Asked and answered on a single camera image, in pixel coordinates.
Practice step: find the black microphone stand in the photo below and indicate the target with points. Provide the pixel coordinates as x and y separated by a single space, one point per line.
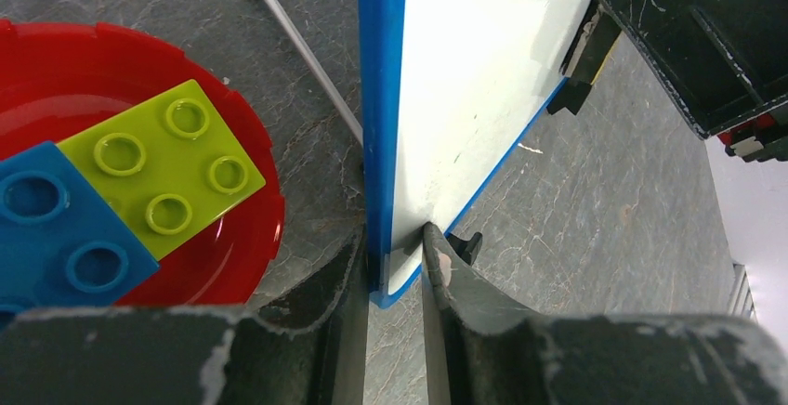
302 47

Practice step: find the white cable duct rail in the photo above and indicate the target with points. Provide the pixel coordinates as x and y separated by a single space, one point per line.
741 301

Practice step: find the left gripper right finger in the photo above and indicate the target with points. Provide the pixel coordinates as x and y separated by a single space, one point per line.
484 347

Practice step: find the blue framed whiteboard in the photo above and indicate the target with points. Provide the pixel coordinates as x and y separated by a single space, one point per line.
448 88

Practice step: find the white red toy block stack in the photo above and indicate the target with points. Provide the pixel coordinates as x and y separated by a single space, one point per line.
180 157

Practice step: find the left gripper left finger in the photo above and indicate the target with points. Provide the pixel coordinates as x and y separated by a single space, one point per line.
306 346

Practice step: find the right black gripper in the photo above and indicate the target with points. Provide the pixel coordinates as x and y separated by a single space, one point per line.
723 63

